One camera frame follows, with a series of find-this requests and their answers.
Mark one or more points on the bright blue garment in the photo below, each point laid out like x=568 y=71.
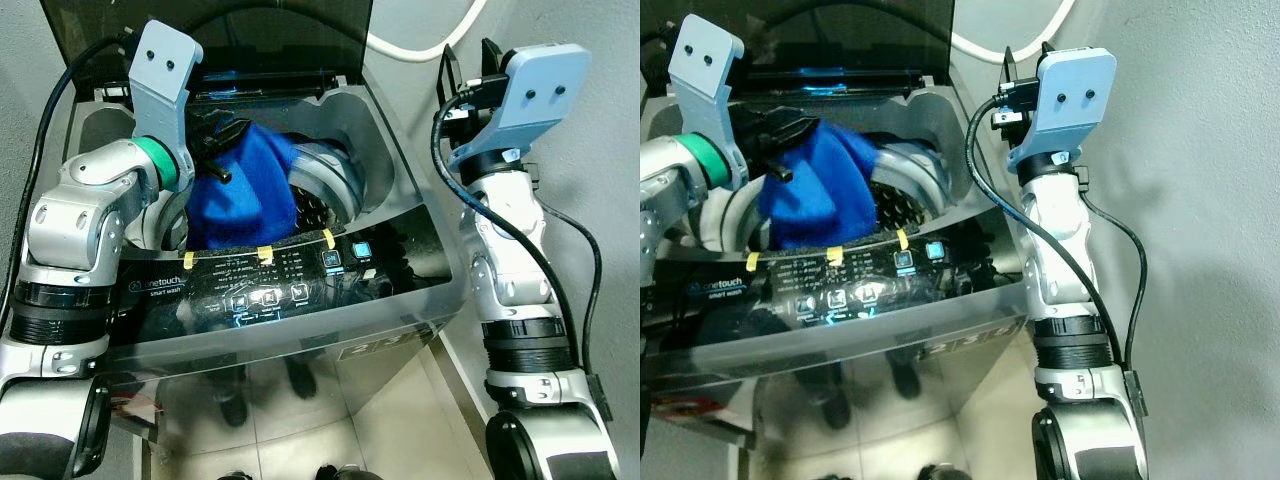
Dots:
x=815 y=200
x=240 y=200

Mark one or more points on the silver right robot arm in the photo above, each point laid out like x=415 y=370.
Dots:
x=1060 y=260
x=510 y=260

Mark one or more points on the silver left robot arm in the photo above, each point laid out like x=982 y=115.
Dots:
x=670 y=190
x=70 y=220

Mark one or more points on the dark translucent washer lid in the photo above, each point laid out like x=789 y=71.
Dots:
x=830 y=42
x=280 y=45

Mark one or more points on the steel washer drum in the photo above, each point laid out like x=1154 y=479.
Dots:
x=325 y=180
x=905 y=180

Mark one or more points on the black washer control panel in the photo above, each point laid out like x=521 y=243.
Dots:
x=880 y=290
x=300 y=290

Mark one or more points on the black robot right foot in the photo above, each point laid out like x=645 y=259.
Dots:
x=945 y=473
x=340 y=473

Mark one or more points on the light blue right wrist camera mount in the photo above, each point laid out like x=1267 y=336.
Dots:
x=1075 y=100
x=540 y=95

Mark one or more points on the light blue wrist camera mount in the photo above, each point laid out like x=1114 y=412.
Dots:
x=705 y=80
x=1075 y=100
x=540 y=95
x=160 y=80

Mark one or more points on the light blue left wrist camera mount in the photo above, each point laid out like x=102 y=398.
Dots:
x=705 y=80
x=160 y=80

